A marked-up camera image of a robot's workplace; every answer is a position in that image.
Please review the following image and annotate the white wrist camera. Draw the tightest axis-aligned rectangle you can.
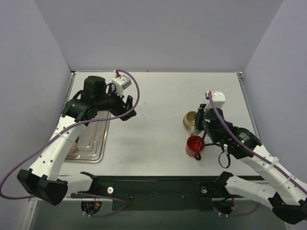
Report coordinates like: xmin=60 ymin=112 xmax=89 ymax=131
xmin=112 ymin=75 xmax=131 ymax=97
xmin=206 ymin=90 xmax=225 ymax=109

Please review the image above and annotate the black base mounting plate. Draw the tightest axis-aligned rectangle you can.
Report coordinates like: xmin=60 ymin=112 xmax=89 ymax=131
xmin=59 ymin=175 xmax=243 ymax=212

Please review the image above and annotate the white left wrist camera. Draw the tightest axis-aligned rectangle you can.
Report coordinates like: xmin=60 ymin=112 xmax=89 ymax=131
xmin=112 ymin=75 xmax=131 ymax=97

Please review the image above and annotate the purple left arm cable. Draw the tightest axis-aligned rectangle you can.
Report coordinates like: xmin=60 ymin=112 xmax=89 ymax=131
xmin=0 ymin=69 xmax=140 ymax=218

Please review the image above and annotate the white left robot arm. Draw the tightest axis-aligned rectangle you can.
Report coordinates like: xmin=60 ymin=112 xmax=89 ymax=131
xmin=17 ymin=72 xmax=137 ymax=206

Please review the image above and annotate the pink mug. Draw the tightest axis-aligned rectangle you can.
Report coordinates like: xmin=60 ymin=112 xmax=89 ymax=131
xmin=69 ymin=143 xmax=78 ymax=154

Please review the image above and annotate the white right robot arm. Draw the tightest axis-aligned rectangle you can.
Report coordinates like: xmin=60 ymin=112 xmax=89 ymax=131
xmin=194 ymin=104 xmax=307 ymax=225

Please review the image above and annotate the red mug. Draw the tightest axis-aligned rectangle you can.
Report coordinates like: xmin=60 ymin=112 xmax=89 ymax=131
xmin=185 ymin=135 xmax=205 ymax=161

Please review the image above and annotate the aluminium table edge rail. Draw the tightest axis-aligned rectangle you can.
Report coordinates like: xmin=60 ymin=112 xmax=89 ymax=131
xmin=232 ymin=72 xmax=262 ymax=142

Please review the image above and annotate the stainless steel tray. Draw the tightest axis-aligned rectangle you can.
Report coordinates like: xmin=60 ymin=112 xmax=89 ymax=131
xmin=65 ymin=121 xmax=110 ymax=163

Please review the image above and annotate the cream mug with blue drips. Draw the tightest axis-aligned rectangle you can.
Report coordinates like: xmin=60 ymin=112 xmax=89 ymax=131
xmin=183 ymin=111 xmax=196 ymax=135

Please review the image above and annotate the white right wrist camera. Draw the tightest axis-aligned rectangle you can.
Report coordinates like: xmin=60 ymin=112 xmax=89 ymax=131
xmin=206 ymin=90 xmax=225 ymax=109

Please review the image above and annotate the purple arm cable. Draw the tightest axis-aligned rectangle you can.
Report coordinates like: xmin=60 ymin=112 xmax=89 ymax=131
xmin=0 ymin=69 xmax=140 ymax=218
xmin=208 ymin=92 xmax=307 ymax=218

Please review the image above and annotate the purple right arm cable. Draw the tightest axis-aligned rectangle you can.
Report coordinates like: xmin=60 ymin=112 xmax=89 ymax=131
xmin=208 ymin=92 xmax=307 ymax=218

